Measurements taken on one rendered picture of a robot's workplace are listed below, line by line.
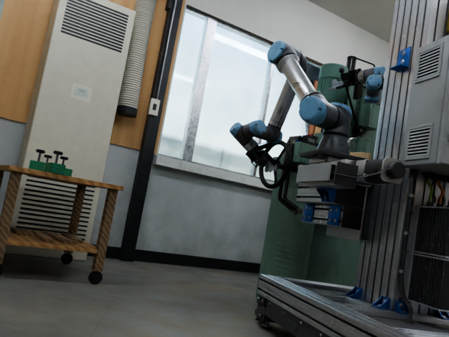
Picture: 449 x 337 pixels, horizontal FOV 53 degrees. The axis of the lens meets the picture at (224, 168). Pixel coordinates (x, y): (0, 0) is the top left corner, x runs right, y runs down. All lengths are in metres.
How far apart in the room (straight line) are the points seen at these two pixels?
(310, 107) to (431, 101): 0.49
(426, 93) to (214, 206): 2.51
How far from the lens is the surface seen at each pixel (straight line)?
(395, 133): 1.98
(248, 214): 4.16
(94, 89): 3.28
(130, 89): 3.47
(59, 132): 3.19
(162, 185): 3.73
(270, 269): 2.83
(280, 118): 2.38
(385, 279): 1.89
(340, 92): 2.91
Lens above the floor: 0.47
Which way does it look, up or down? 6 degrees up
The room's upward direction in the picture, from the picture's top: 10 degrees clockwise
